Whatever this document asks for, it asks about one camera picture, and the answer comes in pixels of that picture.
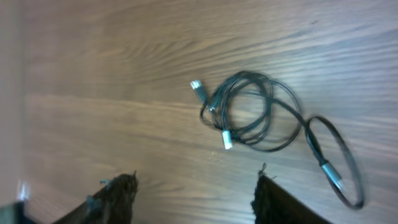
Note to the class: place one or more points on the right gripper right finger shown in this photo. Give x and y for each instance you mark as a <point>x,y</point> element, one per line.
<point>274,205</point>

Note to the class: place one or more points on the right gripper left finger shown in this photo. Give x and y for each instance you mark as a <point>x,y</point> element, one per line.
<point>112,204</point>

